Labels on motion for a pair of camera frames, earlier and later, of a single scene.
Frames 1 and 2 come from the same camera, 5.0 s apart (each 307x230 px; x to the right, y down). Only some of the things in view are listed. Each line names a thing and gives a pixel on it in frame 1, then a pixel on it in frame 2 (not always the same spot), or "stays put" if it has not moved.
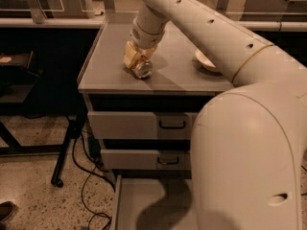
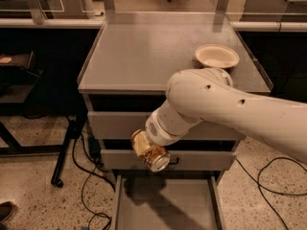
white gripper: [144, 37] -> [155, 130]
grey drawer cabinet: [145, 126] stays put
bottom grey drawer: [154, 204] stays put
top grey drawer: [141, 125] stays put
